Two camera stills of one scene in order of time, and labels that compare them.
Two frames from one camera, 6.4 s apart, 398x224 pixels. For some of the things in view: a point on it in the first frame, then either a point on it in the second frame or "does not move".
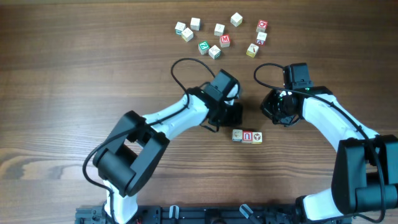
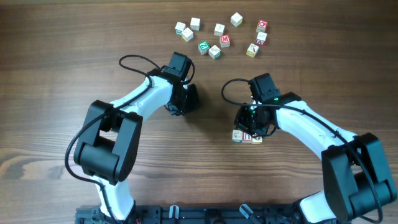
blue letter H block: x=237 y=135 does not move
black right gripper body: x=276 y=108 → x=251 y=121
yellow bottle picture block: x=252 y=50 does not move
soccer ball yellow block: x=257 y=138 does not move
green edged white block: x=219 y=29 does not move
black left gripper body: x=232 y=116 → x=189 y=102
